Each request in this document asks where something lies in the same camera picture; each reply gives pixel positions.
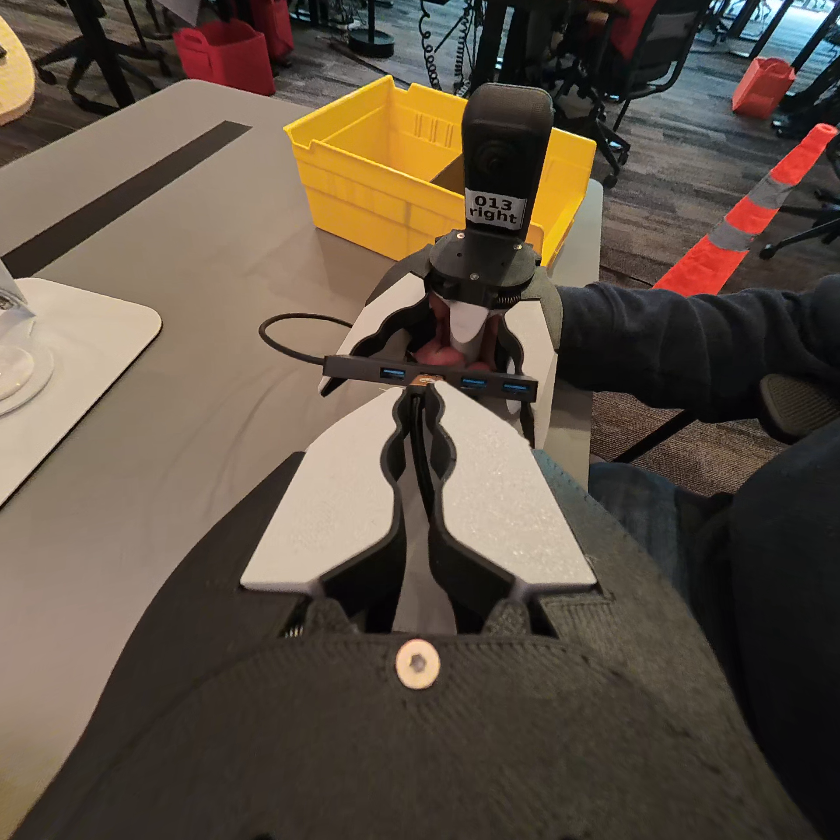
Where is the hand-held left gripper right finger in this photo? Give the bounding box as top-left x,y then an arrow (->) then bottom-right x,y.
427,381 -> 598,621

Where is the dark bin divider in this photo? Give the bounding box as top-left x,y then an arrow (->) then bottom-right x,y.
430,154 -> 470,198

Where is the orange traffic cone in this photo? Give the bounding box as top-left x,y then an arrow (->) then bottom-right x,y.
653,123 -> 840,293

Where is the white metal stand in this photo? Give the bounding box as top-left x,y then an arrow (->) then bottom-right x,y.
0,259 -> 163,508

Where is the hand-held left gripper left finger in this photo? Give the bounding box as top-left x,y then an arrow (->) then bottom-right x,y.
239,387 -> 409,621

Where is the black slim usb hub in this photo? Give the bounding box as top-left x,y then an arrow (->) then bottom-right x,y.
320,353 -> 540,403

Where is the person's right forearm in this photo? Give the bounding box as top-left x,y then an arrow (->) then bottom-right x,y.
554,274 -> 840,424

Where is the black office chair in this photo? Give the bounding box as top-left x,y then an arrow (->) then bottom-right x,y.
551,0 -> 713,191

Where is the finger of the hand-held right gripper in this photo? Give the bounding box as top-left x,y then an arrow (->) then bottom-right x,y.
319,266 -> 434,399
499,289 -> 562,450

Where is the person's right hand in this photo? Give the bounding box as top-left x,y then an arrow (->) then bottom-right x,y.
412,308 -> 503,368

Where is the person's leg in jeans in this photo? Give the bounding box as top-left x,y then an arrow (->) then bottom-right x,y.
587,461 -> 739,595

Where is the black coiled cable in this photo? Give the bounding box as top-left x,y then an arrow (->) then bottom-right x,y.
420,0 -> 442,89

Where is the yellow plastic bin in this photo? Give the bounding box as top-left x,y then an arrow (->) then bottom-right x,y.
283,74 -> 598,269

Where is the black chair base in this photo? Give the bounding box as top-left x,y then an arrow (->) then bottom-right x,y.
761,190 -> 840,260
33,0 -> 173,116

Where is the red floor bin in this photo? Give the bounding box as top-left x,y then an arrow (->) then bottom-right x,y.
172,18 -> 277,97
252,0 -> 296,64

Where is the orange plug usb cable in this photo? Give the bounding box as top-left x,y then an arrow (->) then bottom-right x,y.
407,371 -> 446,526

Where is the orange floor bag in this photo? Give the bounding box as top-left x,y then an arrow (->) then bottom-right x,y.
731,57 -> 798,119

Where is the black metal bar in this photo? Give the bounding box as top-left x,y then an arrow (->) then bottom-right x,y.
613,410 -> 697,463

